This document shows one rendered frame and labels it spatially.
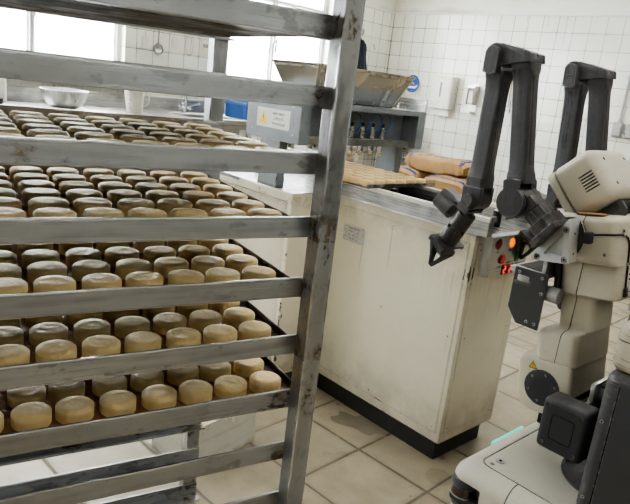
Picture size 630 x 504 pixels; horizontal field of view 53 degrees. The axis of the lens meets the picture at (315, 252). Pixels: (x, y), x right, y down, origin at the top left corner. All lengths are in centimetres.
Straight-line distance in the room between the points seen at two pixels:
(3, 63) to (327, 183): 41
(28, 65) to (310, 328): 49
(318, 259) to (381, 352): 154
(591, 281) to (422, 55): 575
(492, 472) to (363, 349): 80
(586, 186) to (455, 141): 530
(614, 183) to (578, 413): 59
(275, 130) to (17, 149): 177
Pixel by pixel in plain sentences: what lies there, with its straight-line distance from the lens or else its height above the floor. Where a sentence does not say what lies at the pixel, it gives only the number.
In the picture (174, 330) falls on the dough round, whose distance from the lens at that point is 95.
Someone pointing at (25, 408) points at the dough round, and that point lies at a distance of 94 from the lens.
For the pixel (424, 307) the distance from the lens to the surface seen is 223.
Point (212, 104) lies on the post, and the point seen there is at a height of 119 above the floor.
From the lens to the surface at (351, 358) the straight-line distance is 253.
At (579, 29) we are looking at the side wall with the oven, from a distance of 655.
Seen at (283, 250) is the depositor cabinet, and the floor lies 61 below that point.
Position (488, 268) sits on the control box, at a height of 73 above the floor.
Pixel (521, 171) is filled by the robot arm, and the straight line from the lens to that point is 171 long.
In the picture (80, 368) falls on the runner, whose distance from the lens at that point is 86.
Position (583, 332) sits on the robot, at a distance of 187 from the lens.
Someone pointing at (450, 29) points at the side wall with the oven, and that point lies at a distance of 722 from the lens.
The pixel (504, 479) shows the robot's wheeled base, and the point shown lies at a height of 28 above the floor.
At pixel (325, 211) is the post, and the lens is 87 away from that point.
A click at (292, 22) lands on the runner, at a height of 132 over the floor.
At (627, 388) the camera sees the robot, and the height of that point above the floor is 66.
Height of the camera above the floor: 125
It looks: 15 degrees down
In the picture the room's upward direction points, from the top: 7 degrees clockwise
